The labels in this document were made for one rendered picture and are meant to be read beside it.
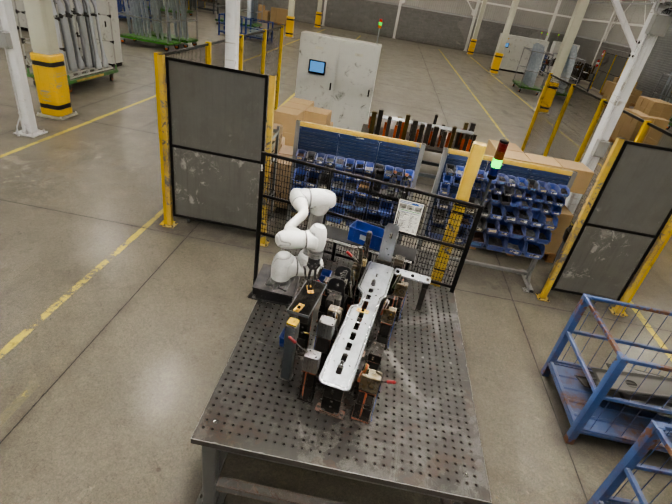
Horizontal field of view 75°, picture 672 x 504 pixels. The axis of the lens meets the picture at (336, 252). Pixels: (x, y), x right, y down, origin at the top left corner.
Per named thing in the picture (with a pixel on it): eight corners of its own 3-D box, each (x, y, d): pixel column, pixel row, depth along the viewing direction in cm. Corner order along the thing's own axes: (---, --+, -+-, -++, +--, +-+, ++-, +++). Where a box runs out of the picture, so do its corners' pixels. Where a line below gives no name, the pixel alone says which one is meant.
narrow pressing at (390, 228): (391, 262, 358) (400, 225, 340) (377, 258, 360) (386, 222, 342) (391, 262, 358) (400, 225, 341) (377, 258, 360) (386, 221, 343)
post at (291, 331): (289, 382, 273) (296, 329, 251) (278, 379, 275) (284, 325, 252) (293, 374, 280) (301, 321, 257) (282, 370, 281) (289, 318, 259)
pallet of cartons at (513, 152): (535, 236, 684) (571, 153, 615) (552, 263, 616) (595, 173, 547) (459, 223, 685) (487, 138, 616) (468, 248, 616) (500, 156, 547)
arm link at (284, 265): (268, 269, 344) (271, 247, 332) (291, 269, 350) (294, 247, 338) (271, 283, 332) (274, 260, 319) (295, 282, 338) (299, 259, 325)
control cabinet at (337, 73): (290, 133, 958) (303, 6, 833) (296, 126, 1004) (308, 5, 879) (362, 146, 952) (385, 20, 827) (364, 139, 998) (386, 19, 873)
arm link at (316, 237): (322, 243, 263) (301, 243, 259) (325, 220, 255) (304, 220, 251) (327, 252, 255) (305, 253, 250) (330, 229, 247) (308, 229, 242)
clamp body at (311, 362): (311, 406, 261) (319, 362, 243) (294, 400, 263) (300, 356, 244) (316, 394, 269) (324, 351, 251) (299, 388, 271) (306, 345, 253)
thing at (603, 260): (538, 300, 528) (616, 137, 426) (535, 293, 540) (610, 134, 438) (624, 317, 524) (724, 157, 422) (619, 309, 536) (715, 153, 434)
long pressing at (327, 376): (353, 394, 236) (354, 392, 236) (314, 381, 240) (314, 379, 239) (395, 268, 353) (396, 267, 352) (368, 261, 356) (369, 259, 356)
